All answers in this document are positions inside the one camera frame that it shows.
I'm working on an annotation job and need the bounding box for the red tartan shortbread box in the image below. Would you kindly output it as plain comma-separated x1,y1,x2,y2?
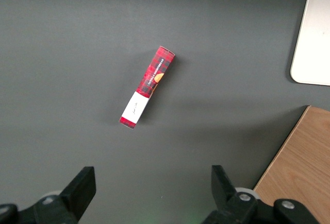
119,45,177,130

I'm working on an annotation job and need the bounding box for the wooden drawer cabinet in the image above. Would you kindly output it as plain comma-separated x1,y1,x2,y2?
253,105,330,224

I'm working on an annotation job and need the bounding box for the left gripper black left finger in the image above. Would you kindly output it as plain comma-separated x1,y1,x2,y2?
18,166,96,224

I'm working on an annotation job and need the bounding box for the beige plastic tray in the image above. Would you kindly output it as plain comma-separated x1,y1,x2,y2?
290,0,330,85

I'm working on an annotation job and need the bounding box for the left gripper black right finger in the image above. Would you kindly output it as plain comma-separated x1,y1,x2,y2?
201,165,278,224

